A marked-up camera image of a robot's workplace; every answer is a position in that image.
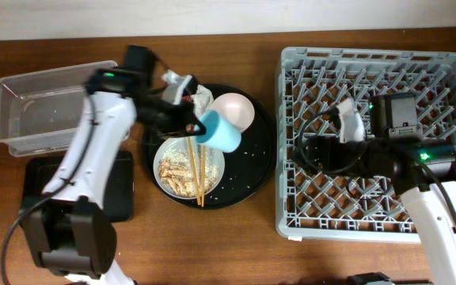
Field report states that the light blue plastic cup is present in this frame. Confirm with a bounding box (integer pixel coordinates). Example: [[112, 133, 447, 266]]
[[196, 110, 241, 153]]

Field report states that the pink bowl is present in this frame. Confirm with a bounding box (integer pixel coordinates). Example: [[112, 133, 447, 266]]
[[210, 93, 256, 132]]

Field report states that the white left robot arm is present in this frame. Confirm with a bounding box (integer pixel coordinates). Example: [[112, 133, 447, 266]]
[[0, 67, 213, 284]]

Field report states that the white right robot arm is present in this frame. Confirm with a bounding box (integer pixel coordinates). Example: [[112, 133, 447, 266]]
[[294, 136, 456, 284]]

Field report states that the grey dishwasher rack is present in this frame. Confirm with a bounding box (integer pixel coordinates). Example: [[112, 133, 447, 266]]
[[275, 47, 456, 243]]

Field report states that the crumpled white napkin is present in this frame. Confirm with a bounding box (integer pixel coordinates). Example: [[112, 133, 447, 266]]
[[191, 85, 214, 118]]

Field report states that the grey plate with food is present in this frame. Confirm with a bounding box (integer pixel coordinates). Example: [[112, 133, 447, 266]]
[[152, 138, 225, 200]]

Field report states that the black rectangular bin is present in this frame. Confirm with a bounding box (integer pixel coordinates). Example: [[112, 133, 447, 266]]
[[19, 150, 134, 222]]

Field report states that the round black tray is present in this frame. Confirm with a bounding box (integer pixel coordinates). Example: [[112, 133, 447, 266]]
[[141, 83, 276, 211]]

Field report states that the clear plastic bin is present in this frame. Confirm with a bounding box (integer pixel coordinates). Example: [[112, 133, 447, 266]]
[[0, 60, 117, 157]]

